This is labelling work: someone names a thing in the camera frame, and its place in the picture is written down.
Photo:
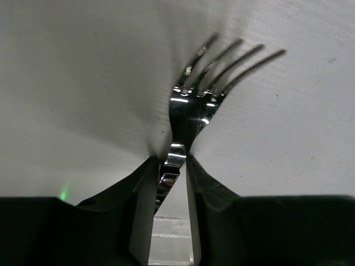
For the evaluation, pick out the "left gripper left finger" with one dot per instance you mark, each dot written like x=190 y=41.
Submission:
x=117 y=222

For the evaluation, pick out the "fork with dark handle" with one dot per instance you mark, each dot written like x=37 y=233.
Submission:
x=191 y=108

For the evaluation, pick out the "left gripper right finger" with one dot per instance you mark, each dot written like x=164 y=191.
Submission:
x=215 y=225

